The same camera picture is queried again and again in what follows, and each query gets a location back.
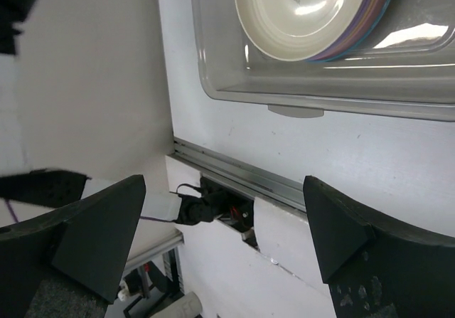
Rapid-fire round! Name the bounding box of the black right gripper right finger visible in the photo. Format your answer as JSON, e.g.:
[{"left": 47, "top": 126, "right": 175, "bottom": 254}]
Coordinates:
[{"left": 303, "top": 176, "right": 454, "bottom": 317}]

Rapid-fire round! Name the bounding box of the white taped cover sheet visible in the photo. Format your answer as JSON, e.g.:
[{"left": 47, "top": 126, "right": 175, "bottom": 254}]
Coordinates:
[{"left": 253, "top": 197, "right": 330, "bottom": 297}]

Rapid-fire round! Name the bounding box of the blue plastic plate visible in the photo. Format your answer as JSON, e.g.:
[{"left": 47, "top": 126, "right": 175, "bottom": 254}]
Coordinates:
[{"left": 318, "top": 0, "right": 391, "bottom": 62}]

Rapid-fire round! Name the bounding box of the cream plastic plate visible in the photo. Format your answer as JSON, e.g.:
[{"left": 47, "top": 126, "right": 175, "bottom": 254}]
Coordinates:
[{"left": 235, "top": 0, "right": 363, "bottom": 62}]

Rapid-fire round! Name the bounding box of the aluminium frame rail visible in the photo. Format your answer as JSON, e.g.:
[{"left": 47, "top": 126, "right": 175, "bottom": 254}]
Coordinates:
[{"left": 174, "top": 138, "right": 306, "bottom": 212}]

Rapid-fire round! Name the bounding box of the orange plastic plate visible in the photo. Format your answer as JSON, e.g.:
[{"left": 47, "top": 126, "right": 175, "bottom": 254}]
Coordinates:
[{"left": 316, "top": 0, "right": 388, "bottom": 63}]

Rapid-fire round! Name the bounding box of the purple plate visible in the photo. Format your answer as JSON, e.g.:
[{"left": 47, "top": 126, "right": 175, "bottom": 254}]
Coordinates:
[{"left": 305, "top": 0, "right": 381, "bottom": 63}]

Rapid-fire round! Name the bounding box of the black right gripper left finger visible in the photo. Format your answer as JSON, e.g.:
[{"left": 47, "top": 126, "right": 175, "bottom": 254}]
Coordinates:
[{"left": 1, "top": 174, "right": 146, "bottom": 317}]

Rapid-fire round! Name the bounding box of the clear plastic bin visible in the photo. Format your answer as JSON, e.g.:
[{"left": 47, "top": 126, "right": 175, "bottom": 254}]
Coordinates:
[{"left": 191, "top": 0, "right": 454, "bottom": 122}]

